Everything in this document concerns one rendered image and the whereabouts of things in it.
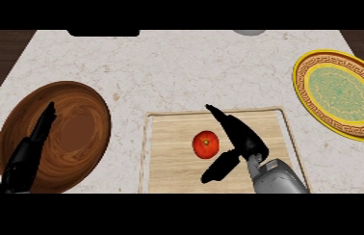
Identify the red tomato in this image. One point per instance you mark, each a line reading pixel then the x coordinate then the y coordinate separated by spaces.
pixel 205 144

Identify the brown wooden bowl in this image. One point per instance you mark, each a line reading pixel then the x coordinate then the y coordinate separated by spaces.
pixel 71 139

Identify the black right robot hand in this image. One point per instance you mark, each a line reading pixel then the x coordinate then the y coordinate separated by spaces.
pixel 239 134

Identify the yellow rimmed green plate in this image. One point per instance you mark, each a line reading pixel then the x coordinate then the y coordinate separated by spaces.
pixel 339 92

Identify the pale wooden tray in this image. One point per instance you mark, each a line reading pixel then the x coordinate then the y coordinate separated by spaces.
pixel 189 171

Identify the black appliance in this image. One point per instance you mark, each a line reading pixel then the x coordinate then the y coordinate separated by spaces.
pixel 103 33

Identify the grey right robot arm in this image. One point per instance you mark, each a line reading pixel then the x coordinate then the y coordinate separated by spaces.
pixel 276 177

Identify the grey round object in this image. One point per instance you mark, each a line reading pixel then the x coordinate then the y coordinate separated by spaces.
pixel 249 32

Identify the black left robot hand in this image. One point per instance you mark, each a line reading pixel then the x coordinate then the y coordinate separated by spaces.
pixel 25 155

